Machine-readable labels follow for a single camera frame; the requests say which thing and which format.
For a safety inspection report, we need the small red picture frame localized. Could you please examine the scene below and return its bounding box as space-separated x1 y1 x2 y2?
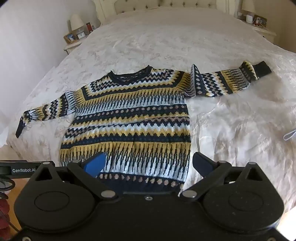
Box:
86 22 93 33

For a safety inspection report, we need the small white box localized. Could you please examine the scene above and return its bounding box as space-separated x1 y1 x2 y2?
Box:
245 14 253 24

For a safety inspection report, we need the left white table lamp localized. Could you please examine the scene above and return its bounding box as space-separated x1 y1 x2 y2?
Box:
70 14 84 34

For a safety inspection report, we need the white nightstand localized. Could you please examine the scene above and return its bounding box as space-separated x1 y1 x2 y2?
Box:
64 38 86 55
243 21 276 44

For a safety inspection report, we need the white strap loop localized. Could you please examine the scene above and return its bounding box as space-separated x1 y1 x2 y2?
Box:
283 129 296 141

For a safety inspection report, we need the tufted cream headboard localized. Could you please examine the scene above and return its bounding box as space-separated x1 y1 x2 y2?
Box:
93 0 237 20

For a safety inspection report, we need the red patterned item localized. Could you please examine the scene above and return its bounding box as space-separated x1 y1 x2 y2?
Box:
0 199 10 231

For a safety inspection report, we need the wooden photo frame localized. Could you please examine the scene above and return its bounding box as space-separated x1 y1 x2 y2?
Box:
64 33 78 44

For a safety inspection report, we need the white table lamp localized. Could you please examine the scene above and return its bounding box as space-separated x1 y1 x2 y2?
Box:
70 14 84 34
241 0 256 15

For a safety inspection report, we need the left white nightstand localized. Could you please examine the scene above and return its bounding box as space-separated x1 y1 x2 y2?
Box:
64 38 86 55

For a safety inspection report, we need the right white table lamp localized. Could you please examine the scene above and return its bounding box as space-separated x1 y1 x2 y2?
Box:
241 0 256 15

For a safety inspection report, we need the white floral bedspread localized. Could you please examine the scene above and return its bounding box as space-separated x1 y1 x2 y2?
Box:
7 8 295 210

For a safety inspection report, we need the patterned knit sweater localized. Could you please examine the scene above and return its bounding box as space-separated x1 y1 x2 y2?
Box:
16 61 271 192

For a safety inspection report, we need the small white alarm clock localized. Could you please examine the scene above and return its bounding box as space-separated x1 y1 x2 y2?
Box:
77 32 86 40

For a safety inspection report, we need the right white nightstand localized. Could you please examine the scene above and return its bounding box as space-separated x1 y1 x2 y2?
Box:
243 21 276 44

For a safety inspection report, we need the right photo frame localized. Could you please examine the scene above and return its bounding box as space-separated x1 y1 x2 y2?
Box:
252 15 267 28

